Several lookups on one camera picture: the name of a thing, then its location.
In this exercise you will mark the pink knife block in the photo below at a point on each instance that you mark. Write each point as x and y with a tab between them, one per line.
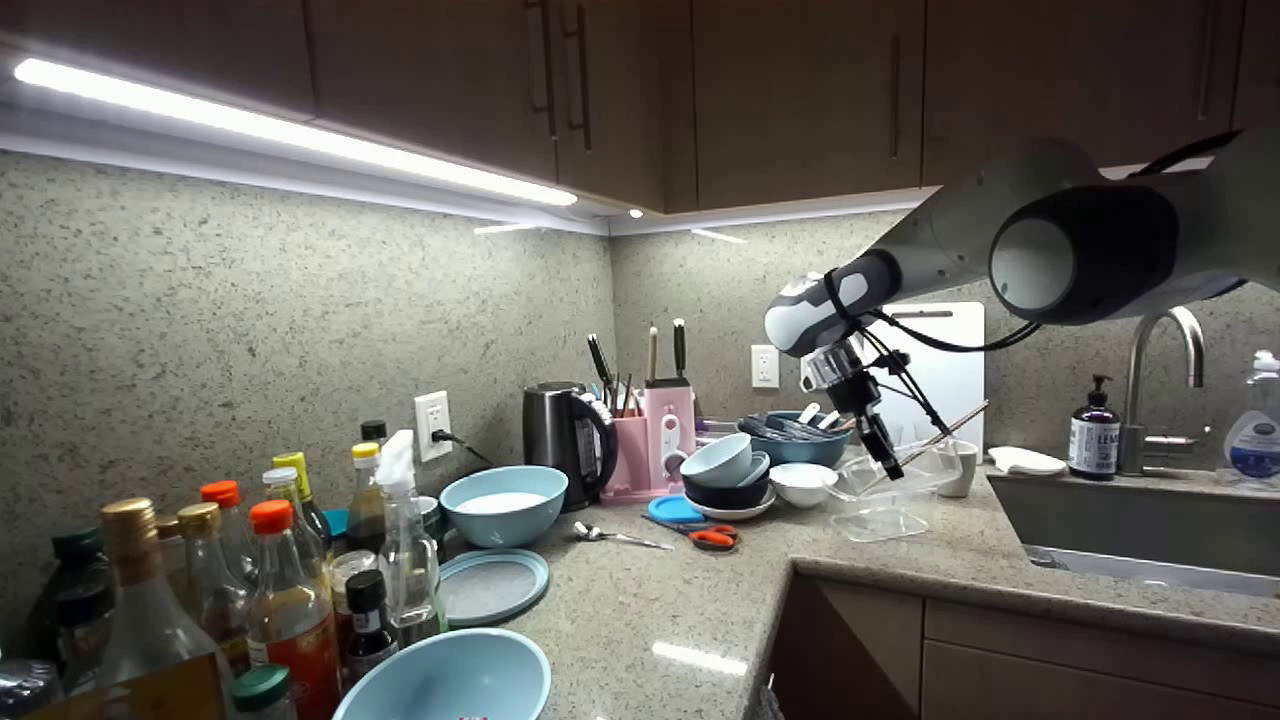
655	438

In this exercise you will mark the clear plastic container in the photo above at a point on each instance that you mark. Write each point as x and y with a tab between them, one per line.
869	486
878	516

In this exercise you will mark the upper wooden cabinets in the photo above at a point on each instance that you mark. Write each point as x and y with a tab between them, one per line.
709	100

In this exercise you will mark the black electric kettle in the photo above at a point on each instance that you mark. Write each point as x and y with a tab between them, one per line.
570	429

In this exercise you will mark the dark green cap bottle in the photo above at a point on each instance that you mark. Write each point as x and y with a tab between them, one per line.
72	608

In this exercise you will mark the wall power outlet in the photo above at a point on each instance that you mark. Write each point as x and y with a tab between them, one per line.
435	427

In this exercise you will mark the light blue front bowl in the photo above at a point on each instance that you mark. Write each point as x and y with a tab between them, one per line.
479	674

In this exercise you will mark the dark soap pump bottle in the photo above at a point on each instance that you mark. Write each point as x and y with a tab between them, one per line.
1095	438

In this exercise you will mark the under cabinet light strip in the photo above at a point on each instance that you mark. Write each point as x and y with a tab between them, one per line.
273	131

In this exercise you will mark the white mug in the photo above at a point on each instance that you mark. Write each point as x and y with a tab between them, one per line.
961	481

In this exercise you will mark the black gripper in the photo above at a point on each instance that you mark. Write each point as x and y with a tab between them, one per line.
856	396

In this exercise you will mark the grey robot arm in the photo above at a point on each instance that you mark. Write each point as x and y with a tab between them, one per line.
1056	242

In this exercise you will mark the metal spoon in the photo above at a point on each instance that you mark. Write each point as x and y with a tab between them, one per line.
581	530

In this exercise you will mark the orange handled scissors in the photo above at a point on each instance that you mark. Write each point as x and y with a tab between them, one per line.
714	539

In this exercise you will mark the blue sponge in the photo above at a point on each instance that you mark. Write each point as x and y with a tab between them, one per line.
672	509

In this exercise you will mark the stacked blue black bowls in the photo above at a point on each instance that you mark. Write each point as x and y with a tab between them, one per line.
730	472

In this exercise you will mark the dark blue dish bowl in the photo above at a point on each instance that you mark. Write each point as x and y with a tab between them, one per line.
789	443

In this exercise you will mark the yellow cap bottle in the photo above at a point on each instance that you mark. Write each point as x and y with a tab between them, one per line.
365	514

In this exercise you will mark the steel kitchen faucet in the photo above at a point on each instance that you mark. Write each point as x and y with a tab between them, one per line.
1150	385

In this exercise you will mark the light blue mixing bowl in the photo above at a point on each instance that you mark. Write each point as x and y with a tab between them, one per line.
507	507

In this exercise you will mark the orange cap sauce bottle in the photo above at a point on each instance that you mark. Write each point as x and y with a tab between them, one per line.
290	612

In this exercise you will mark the clear spray bottle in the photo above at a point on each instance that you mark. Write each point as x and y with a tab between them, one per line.
408	552

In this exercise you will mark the light blue plate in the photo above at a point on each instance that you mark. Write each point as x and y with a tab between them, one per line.
493	586

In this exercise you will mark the white cutting board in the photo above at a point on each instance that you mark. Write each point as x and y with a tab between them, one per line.
942	347

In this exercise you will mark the gold cap oil bottle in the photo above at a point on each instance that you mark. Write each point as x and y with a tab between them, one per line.
159	663

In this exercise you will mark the small white bowl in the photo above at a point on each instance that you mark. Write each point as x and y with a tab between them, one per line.
803	486

